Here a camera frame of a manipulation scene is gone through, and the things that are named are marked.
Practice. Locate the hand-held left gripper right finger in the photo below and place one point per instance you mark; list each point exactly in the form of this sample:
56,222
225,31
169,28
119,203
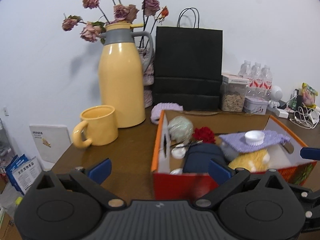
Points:
220,172

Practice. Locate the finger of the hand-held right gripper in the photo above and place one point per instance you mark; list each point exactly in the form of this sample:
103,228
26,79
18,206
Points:
303,192
311,153

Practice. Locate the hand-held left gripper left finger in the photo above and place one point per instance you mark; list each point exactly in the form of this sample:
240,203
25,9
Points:
101,170

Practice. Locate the red fabric flower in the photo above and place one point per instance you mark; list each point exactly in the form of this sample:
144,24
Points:
203,135

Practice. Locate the purple cloth pouch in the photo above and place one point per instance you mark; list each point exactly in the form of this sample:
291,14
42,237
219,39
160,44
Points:
272,138

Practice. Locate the orange cardboard box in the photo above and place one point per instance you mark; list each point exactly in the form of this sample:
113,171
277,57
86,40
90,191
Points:
175,185

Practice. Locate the white ribbed jar lid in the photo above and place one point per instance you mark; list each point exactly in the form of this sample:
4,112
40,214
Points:
254,137

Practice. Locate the pale green plastic bag ball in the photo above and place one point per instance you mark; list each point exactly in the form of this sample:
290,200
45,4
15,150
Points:
181,128

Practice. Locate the yellow mug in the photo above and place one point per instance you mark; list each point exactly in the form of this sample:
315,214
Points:
100,127

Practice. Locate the white charger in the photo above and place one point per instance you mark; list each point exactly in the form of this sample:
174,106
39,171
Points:
282,113

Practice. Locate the small green bottle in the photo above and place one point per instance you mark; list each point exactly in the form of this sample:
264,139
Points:
297,102

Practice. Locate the yellow green snack packet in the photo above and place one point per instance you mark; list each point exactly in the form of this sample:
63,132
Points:
309,93

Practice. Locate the white robot toy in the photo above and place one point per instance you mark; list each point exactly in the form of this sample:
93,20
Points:
276,95

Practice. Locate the clear seed container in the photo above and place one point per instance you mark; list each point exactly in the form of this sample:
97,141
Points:
232,100

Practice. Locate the white printed tin box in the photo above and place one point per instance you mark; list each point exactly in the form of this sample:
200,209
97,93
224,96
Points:
255,106

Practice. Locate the stack of blue packets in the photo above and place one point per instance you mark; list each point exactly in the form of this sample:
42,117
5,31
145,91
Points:
23,175

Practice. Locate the lavender fuzzy cloth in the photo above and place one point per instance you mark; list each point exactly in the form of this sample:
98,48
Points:
166,110

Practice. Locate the yellow thermos jug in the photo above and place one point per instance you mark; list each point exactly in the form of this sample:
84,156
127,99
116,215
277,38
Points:
121,85

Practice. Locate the white red paper box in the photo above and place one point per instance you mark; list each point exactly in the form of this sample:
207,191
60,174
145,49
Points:
233,78

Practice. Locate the pink fuzzy vase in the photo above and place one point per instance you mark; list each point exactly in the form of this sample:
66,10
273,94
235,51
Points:
148,80

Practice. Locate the black paper bag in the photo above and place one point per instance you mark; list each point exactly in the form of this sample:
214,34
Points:
187,67

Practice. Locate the dried rose bouquet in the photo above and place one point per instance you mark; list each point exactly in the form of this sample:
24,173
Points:
120,10

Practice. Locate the white wall socket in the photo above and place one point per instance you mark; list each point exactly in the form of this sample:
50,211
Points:
5,111

